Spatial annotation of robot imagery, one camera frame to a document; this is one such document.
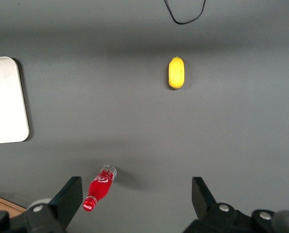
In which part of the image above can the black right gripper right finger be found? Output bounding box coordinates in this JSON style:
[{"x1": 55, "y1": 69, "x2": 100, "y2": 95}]
[{"x1": 183, "y1": 177, "x2": 256, "y2": 233}]

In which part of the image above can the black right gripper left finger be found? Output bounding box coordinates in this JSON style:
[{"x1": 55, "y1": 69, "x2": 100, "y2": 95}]
[{"x1": 25, "y1": 176, "x2": 83, "y2": 233}]

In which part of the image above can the white rectangular tray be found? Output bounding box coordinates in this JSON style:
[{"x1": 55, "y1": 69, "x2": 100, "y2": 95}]
[{"x1": 0, "y1": 56, "x2": 30, "y2": 145}]

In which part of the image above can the red cola bottle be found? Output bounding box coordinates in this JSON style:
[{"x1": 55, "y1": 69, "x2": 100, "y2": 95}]
[{"x1": 82, "y1": 164, "x2": 118, "y2": 212}]

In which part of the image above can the wooden drawer cabinet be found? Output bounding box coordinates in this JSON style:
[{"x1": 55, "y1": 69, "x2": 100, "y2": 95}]
[{"x1": 0, "y1": 193, "x2": 26, "y2": 215}]

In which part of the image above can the yellow lemon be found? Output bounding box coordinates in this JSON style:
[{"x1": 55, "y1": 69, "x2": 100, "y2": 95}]
[{"x1": 168, "y1": 56, "x2": 185, "y2": 89}]

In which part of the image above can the thin black looped cable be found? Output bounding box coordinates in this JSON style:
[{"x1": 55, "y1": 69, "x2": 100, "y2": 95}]
[{"x1": 163, "y1": 0, "x2": 207, "y2": 25}]

